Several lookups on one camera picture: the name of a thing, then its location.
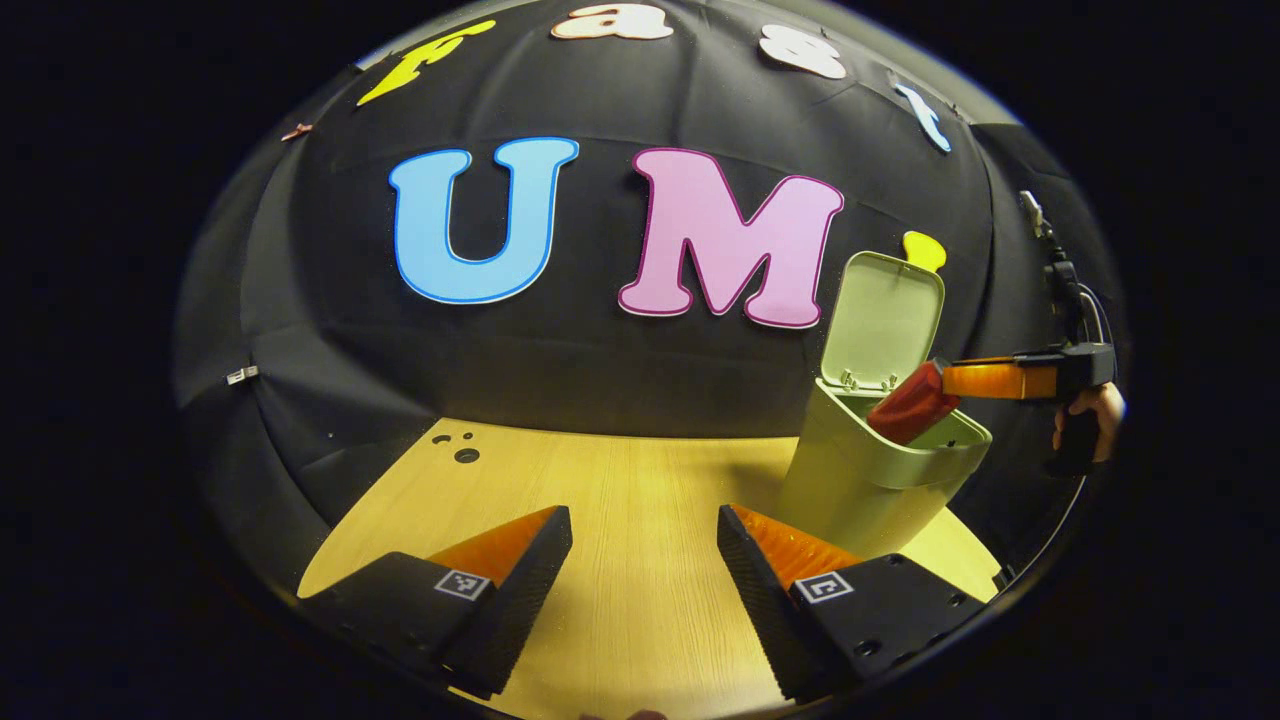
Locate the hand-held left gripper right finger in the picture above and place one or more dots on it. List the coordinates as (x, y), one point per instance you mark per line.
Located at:
(770, 620)

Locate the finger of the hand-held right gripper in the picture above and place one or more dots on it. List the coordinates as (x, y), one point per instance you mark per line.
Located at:
(1000, 381)

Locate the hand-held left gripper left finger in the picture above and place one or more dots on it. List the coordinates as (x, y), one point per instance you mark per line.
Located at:
(520, 610)

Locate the red pop can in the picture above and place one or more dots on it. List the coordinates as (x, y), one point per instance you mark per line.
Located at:
(910, 405)

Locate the pale green desktop garbage bin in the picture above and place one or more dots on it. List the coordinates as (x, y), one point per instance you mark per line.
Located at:
(850, 480)

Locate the light wooden desktop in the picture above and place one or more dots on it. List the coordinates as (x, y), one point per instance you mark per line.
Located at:
(620, 560)

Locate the black backdrop cloth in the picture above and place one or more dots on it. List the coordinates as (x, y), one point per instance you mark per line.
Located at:
(600, 380)

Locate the silver cloth clip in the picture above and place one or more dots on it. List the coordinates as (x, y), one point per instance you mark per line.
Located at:
(243, 375)

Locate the copper cloth clip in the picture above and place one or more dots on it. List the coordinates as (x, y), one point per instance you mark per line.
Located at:
(298, 132)

